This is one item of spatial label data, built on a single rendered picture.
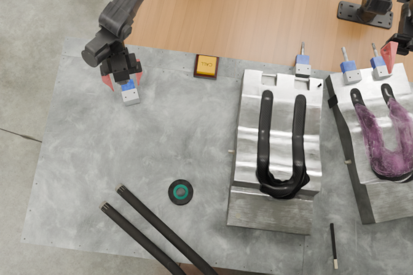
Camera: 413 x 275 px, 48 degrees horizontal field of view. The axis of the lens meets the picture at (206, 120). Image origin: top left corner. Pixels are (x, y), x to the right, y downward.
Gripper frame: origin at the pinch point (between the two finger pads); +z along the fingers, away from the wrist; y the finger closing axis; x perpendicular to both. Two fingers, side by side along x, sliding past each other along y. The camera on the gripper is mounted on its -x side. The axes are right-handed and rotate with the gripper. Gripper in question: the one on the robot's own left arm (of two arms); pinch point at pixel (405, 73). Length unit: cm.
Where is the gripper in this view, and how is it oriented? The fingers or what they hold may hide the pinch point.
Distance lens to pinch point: 131.3
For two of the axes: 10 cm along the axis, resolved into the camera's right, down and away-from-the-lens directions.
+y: 9.8, 2.1, -0.1
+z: -2.1, 9.5, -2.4
